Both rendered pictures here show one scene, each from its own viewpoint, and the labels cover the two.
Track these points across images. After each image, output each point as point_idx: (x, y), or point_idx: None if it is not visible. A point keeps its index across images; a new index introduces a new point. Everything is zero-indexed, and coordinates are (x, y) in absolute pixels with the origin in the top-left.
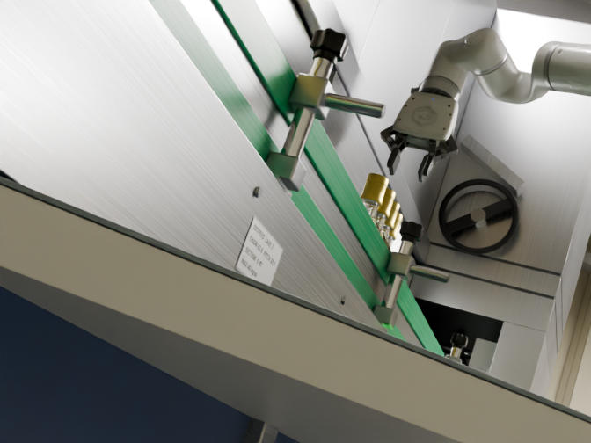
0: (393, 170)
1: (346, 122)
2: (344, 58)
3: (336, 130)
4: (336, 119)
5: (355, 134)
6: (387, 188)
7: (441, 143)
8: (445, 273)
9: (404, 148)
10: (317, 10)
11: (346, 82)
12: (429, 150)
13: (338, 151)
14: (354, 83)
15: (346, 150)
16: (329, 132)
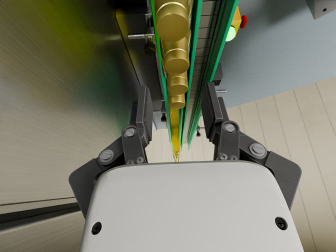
0: (150, 99)
1: (71, 166)
2: (200, 133)
3: (92, 144)
4: (97, 156)
5: (10, 166)
6: (181, 94)
7: (260, 208)
8: (224, 92)
9: (144, 154)
10: None
11: (80, 215)
12: (215, 152)
13: (75, 118)
14: (54, 244)
15: (43, 121)
16: (102, 138)
